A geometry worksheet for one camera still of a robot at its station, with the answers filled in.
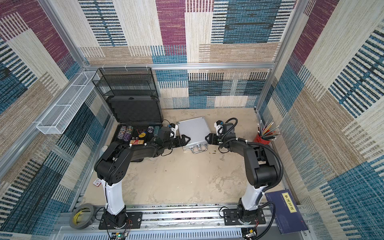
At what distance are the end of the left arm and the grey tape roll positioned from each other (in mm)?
475

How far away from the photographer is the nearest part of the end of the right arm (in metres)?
0.75

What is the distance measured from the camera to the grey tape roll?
719 mm

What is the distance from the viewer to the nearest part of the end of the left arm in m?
0.79
